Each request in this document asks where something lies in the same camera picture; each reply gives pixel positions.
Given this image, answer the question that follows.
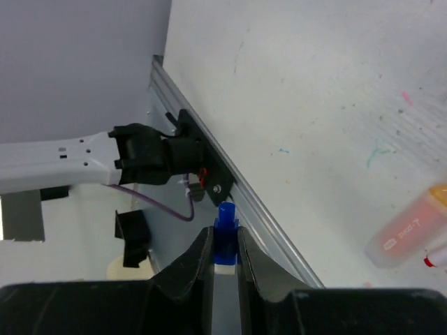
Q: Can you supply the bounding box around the orange highlighter pen body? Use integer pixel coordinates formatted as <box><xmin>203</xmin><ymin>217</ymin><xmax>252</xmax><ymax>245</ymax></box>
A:
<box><xmin>365</xmin><ymin>184</ymin><xmax>446</xmax><ymax>268</ymax></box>

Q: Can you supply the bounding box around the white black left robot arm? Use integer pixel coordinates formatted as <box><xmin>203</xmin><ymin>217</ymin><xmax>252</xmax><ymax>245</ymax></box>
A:
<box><xmin>1</xmin><ymin>124</ymin><xmax>205</xmax><ymax>194</ymax></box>

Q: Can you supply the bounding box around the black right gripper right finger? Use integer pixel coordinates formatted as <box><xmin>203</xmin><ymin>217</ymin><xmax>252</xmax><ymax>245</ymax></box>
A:
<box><xmin>237</xmin><ymin>228</ymin><xmax>446</xmax><ymax>334</ymax></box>

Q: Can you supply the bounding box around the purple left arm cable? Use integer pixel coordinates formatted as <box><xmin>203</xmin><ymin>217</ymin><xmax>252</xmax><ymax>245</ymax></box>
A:
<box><xmin>104</xmin><ymin>172</ymin><xmax>195</xmax><ymax>222</ymax></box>

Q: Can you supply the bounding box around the blue capped thin marker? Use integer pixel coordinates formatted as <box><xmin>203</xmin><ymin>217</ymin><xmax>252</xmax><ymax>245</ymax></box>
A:
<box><xmin>212</xmin><ymin>265</ymin><xmax>241</xmax><ymax>335</ymax></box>

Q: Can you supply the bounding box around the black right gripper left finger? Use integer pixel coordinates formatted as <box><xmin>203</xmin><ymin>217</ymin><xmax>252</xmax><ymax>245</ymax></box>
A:
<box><xmin>1</xmin><ymin>227</ymin><xmax>214</xmax><ymax>334</ymax></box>

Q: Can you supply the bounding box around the blue marker cap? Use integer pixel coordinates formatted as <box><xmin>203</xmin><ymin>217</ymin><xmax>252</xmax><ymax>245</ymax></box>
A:
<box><xmin>213</xmin><ymin>202</ymin><xmax>239</xmax><ymax>276</ymax></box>

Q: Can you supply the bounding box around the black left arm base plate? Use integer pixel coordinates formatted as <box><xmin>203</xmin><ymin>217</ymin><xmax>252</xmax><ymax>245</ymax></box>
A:
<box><xmin>165</xmin><ymin>109</ymin><xmax>235</xmax><ymax>206</ymax></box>

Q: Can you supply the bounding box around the red thin marker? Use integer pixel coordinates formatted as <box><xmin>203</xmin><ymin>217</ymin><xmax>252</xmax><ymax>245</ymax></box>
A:
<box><xmin>423</xmin><ymin>245</ymin><xmax>447</xmax><ymax>267</ymax></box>

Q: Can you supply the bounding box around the aluminium front rail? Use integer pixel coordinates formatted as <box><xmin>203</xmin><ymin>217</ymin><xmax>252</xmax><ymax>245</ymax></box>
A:
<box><xmin>150</xmin><ymin>55</ymin><xmax>323</xmax><ymax>288</ymax></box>

